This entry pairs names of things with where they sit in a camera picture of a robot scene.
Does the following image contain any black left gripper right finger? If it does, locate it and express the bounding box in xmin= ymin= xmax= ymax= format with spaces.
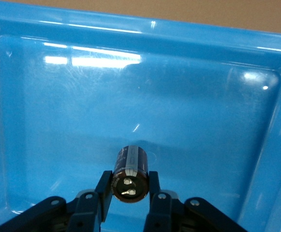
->
xmin=144 ymin=171 xmax=248 ymax=232

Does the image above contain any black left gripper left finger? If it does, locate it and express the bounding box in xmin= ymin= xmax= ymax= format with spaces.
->
xmin=0 ymin=170 xmax=114 ymax=232

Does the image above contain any black cylindrical capacitor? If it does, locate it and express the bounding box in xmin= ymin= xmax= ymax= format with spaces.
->
xmin=111 ymin=144 xmax=150 ymax=204

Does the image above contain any blue plastic tray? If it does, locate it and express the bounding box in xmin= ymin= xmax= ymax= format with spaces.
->
xmin=0 ymin=0 xmax=281 ymax=232

